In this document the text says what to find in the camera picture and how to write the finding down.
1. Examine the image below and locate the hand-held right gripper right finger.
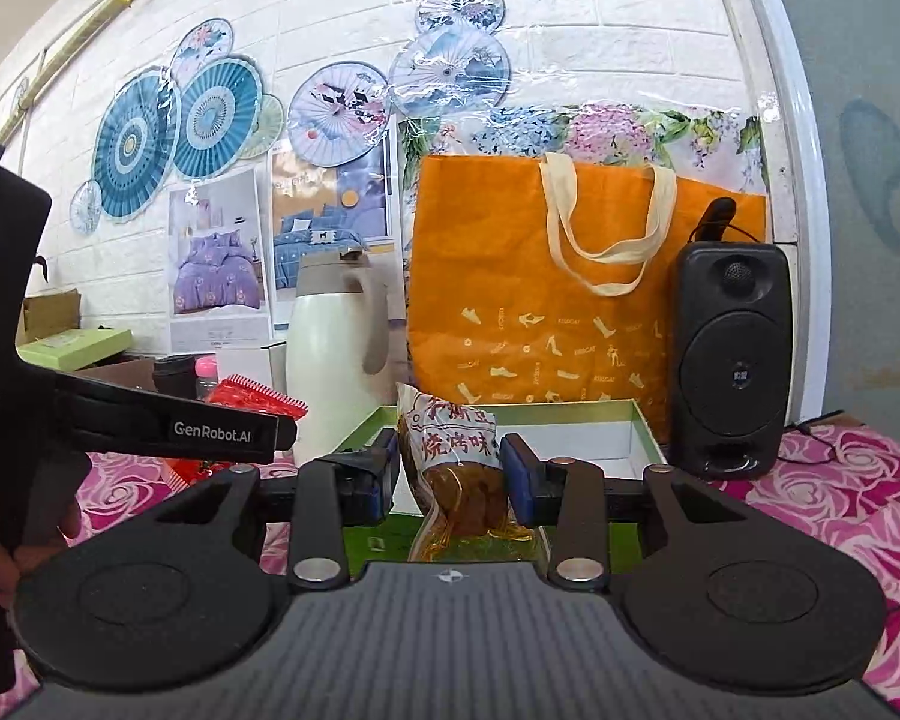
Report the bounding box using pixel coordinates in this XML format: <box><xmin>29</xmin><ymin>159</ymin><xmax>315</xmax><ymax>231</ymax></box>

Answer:
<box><xmin>499</xmin><ymin>433</ymin><xmax>758</xmax><ymax>590</ymax></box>

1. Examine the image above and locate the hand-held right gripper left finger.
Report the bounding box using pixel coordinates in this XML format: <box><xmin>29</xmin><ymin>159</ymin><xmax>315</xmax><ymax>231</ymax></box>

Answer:
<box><xmin>150</xmin><ymin>427</ymin><xmax>402</xmax><ymax>590</ymax></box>

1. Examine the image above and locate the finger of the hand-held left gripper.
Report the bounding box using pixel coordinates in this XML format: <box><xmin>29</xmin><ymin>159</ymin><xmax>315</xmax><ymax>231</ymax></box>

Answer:
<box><xmin>54</xmin><ymin>373</ymin><xmax>299</xmax><ymax>464</ymax></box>

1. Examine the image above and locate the brown snack packet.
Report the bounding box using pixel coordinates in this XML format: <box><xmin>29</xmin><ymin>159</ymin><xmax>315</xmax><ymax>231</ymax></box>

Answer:
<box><xmin>396</xmin><ymin>382</ymin><xmax>548</xmax><ymax>563</ymax></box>

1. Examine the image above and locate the red ridged snack packet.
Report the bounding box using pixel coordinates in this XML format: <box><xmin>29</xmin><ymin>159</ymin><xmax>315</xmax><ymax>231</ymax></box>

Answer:
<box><xmin>161</xmin><ymin>377</ymin><xmax>307</xmax><ymax>496</ymax></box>

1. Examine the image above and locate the green cardboard box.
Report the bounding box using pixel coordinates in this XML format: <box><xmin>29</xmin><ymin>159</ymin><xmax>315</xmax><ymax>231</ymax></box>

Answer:
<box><xmin>345</xmin><ymin>399</ymin><xmax>672</xmax><ymax>578</ymax></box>

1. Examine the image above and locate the person's left hand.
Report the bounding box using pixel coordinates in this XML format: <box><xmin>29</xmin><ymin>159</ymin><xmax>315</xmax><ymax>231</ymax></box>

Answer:
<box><xmin>0</xmin><ymin>502</ymin><xmax>83</xmax><ymax>612</ymax></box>

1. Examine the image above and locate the black travel cup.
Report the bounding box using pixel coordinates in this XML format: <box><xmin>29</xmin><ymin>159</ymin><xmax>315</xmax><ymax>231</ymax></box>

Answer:
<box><xmin>152</xmin><ymin>354</ymin><xmax>200</xmax><ymax>398</ymax></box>

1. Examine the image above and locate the brown cardboard box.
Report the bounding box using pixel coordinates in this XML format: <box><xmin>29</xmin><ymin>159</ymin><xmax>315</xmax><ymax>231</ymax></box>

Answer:
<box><xmin>16</xmin><ymin>289</ymin><xmax>158</xmax><ymax>391</ymax></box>

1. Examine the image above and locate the light green flat box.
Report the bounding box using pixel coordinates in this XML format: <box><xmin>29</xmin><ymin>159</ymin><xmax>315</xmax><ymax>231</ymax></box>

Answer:
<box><xmin>16</xmin><ymin>328</ymin><xmax>132</xmax><ymax>370</ymax></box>

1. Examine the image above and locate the small pale paper fan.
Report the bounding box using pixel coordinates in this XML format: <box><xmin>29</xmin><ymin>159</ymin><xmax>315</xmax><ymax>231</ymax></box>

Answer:
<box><xmin>69</xmin><ymin>180</ymin><xmax>104</xmax><ymax>237</ymax></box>

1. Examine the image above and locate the cream thermos jug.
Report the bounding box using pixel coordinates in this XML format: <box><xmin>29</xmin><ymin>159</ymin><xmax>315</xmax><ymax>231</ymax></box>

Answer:
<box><xmin>285</xmin><ymin>247</ymin><xmax>391</xmax><ymax>466</ymax></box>

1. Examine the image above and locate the purple bedding poster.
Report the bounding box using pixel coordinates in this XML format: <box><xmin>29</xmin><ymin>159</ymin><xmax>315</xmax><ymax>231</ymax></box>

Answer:
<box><xmin>166</xmin><ymin>169</ymin><xmax>275</xmax><ymax>353</ymax></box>

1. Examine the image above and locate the large blue paper fan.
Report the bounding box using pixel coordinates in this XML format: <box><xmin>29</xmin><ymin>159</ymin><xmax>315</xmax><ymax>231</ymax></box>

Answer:
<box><xmin>90</xmin><ymin>67</ymin><xmax>183</xmax><ymax>222</ymax></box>

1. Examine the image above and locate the orange tote bag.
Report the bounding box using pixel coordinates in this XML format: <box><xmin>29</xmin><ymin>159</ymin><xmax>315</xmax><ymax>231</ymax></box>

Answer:
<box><xmin>405</xmin><ymin>152</ymin><xmax>767</xmax><ymax>428</ymax></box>

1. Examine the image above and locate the black speaker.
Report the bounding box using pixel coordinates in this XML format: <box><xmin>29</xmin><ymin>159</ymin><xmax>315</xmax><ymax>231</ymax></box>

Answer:
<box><xmin>667</xmin><ymin>241</ymin><xmax>792</xmax><ymax>479</ymax></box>

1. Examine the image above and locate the blue bedding poster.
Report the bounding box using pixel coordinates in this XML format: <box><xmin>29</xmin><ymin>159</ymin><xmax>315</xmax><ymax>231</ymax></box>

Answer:
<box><xmin>270</xmin><ymin>139</ymin><xmax>402</xmax><ymax>316</ymax></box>

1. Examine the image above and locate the blue striped paper fan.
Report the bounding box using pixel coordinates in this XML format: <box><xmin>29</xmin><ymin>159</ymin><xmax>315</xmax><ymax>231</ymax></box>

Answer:
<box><xmin>171</xmin><ymin>56</ymin><xmax>265</xmax><ymax>182</ymax></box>

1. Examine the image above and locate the pale green paper fan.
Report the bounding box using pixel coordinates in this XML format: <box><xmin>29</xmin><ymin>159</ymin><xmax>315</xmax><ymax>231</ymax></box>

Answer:
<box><xmin>236</xmin><ymin>94</ymin><xmax>286</xmax><ymax>160</ymax></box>

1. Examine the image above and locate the white floral paper fan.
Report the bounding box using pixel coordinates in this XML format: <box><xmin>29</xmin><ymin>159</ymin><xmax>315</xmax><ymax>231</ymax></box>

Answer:
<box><xmin>169</xmin><ymin>17</ymin><xmax>233</xmax><ymax>87</ymax></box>

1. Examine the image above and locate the pink rose tablecloth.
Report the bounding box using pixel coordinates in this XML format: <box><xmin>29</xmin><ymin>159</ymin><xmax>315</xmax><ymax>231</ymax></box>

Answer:
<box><xmin>0</xmin><ymin>424</ymin><xmax>900</xmax><ymax>720</ymax></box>

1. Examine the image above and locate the black microphone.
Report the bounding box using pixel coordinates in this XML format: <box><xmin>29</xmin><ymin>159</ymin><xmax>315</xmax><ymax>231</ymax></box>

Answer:
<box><xmin>694</xmin><ymin>197</ymin><xmax>737</xmax><ymax>243</ymax></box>

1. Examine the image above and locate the white umbrella paper fan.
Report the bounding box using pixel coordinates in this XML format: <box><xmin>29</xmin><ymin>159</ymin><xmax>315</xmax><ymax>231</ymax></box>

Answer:
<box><xmin>286</xmin><ymin>60</ymin><xmax>392</xmax><ymax>164</ymax></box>

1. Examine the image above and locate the blue mountain paper fan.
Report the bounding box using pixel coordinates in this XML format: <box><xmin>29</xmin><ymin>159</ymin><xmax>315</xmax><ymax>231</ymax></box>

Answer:
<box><xmin>386</xmin><ymin>24</ymin><xmax>512</xmax><ymax>119</ymax></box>

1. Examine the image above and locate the pale flowered paper fan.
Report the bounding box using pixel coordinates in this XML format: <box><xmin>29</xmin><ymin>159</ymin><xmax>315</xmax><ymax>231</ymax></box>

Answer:
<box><xmin>416</xmin><ymin>0</ymin><xmax>507</xmax><ymax>35</ymax></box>

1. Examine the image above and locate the beige cable conduit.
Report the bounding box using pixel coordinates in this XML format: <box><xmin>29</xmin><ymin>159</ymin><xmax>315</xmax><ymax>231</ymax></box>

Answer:
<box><xmin>0</xmin><ymin>0</ymin><xmax>181</xmax><ymax>83</ymax></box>

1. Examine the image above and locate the black speaker cable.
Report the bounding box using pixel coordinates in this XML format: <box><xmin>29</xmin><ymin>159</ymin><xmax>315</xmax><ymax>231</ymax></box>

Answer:
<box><xmin>784</xmin><ymin>410</ymin><xmax>845</xmax><ymax>436</ymax></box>

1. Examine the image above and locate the floral wall poster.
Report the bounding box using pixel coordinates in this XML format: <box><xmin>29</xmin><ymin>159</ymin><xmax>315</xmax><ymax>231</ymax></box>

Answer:
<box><xmin>397</xmin><ymin>101</ymin><xmax>770</xmax><ymax>196</ymax></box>

